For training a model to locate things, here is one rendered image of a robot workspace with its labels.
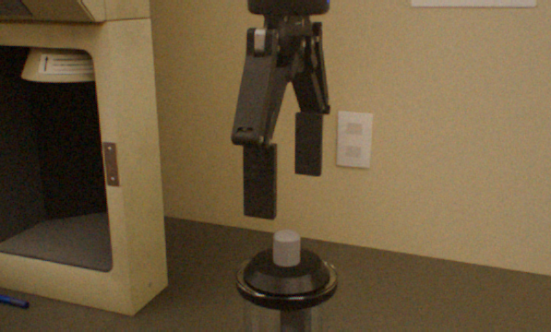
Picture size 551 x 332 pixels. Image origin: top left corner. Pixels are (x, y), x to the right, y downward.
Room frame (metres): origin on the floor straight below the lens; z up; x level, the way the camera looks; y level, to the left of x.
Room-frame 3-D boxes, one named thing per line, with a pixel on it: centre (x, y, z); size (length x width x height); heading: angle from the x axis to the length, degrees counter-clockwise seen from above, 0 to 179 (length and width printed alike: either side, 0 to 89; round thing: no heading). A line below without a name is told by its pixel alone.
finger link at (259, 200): (0.48, 0.02, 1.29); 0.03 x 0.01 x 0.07; 69
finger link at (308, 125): (0.61, -0.03, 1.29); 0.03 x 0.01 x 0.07; 69
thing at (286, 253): (0.55, -0.01, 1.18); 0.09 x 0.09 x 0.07
